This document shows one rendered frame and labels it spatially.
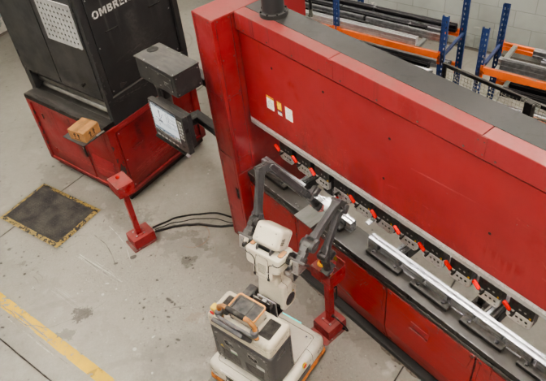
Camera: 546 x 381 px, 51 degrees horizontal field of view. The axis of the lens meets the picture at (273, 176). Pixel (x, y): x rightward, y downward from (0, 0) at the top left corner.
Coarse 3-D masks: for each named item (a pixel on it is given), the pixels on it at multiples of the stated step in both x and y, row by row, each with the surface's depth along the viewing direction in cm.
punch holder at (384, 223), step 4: (376, 208) 383; (376, 212) 385; (380, 212) 381; (384, 212) 377; (380, 216) 384; (384, 216) 380; (388, 216) 376; (376, 220) 389; (384, 220) 382; (388, 220) 378; (392, 220) 375; (396, 220) 377; (380, 224) 388; (384, 224) 384; (388, 224) 380; (392, 224) 377; (396, 224) 381; (384, 228) 386; (388, 228) 383; (392, 228) 379; (388, 232) 385; (392, 232) 382
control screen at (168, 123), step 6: (150, 102) 458; (156, 108) 455; (156, 114) 461; (162, 114) 452; (168, 114) 444; (156, 120) 468; (162, 120) 459; (168, 120) 451; (174, 120) 443; (156, 126) 474; (162, 126) 465; (168, 126) 457; (174, 126) 449; (168, 132) 463; (174, 132) 455
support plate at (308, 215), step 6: (318, 198) 441; (300, 210) 433; (306, 210) 432; (312, 210) 432; (300, 216) 428; (306, 216) 428; (312, 216) 427; (318, 216) 427; (306, 222) 424; (312, 222) 423
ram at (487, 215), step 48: (288, 96) 401; (336, 96) 357; (336, 144) 383; (384, 144) 343; (432, 144) 310; (384, 192) 367; (432, 192) 329; (480, 192) 299; (528, 192) 274; (432, 240) 352; (480, 240) 318; (528, 240) 289; (528, 288) 306
